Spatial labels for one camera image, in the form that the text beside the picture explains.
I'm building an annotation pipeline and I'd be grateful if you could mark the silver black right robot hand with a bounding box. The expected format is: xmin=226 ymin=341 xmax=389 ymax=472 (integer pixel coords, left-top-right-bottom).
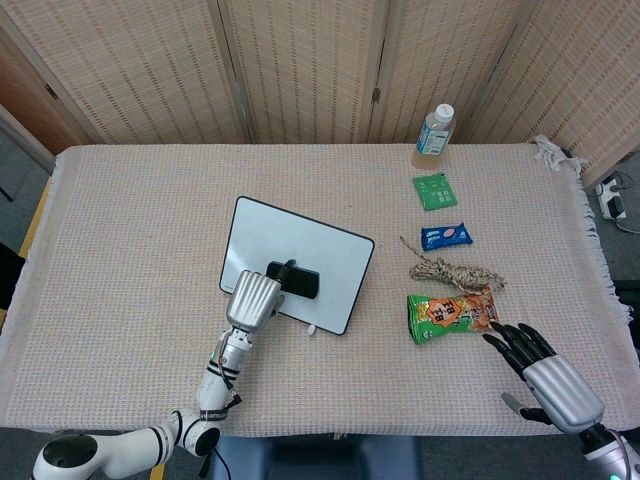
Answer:
xmin=482 ymin=322 xmax=606 ymax=434

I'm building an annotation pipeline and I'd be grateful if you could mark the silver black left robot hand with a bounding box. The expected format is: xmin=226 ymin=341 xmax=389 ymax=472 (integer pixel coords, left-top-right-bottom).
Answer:
xmin=224 ymin=258 xmax=297 ymax=334

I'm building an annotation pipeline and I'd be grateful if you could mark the black whiteboard eraser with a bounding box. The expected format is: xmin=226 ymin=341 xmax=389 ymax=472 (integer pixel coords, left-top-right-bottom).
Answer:
xmin=264 ymin=260 xmax=321 ymax=300

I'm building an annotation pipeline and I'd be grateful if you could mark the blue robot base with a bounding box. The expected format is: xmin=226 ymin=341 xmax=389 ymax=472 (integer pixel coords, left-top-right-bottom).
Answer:
xmin=207 ymin=433 xmax=422 ymax=480

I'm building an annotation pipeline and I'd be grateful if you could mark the beige waffle tablecloth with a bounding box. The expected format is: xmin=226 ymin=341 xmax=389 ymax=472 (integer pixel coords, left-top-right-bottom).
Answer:
xmin=0 ymin=134 xmax=634 ymax=441

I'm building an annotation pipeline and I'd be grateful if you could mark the green orange snack bag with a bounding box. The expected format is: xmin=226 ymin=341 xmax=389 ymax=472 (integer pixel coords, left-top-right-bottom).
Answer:
xmin=405 ymin=292 xmax=501 ymax=346

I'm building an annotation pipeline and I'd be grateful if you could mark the blue cookie packet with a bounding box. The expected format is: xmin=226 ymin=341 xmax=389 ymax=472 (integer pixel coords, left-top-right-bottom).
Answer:
xmin=420 ymin=223 xmax=474 ymax=252

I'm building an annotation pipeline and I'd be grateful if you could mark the white power strip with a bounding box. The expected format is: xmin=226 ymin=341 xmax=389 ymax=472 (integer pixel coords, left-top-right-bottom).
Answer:
xmin=596 ymin=178 xmax=629 ymax=222

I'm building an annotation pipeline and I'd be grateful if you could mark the green flat sachet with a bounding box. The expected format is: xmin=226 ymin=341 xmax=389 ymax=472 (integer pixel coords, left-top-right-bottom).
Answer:
xmin=411 ymin=171 xmax=460 ymax=212

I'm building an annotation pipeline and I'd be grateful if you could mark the clear bottle with blue label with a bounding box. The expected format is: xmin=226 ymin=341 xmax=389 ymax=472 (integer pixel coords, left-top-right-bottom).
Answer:
xmin=410 ymin=103 xmax=457 ymax=170

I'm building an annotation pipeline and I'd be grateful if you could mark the woven bamboo folding screen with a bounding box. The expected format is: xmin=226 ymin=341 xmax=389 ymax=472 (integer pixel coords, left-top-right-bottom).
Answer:
xmin=0 ymin=0 xmax=640 ymax=186

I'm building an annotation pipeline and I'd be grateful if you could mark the white board with black frame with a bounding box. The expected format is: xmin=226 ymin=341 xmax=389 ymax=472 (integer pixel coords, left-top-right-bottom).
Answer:
xmin=218 ymin=195 xmax=376 ymax=336

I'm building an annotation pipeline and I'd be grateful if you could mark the coiled beige braided rope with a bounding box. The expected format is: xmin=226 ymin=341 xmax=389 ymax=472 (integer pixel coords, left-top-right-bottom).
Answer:
xmin=399 ymin=234 xmax=507 ymax=294

